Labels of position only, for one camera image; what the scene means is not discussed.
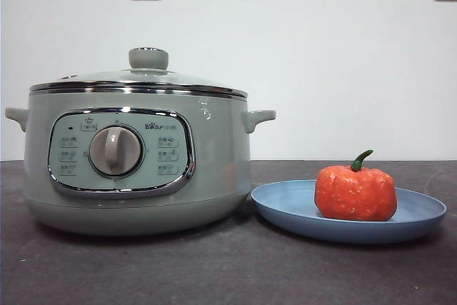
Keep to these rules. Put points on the glass lid with green knob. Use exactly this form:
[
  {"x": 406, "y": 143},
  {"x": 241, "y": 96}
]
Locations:
[{"x": 107, "y": 80}]

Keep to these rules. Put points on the orange pumpkin with green stem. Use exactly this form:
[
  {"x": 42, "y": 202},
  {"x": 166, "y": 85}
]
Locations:
[{"x": 353, "y": 194}]

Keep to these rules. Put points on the pale green electric steamer pot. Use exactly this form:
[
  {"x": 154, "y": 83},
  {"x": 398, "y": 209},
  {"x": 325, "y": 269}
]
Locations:
[{"x": 221, "y": 155}]

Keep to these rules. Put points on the blue round plate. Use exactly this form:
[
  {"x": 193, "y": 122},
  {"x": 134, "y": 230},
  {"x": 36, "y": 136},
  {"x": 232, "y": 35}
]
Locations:
[{"x": 285, "y": 205}]

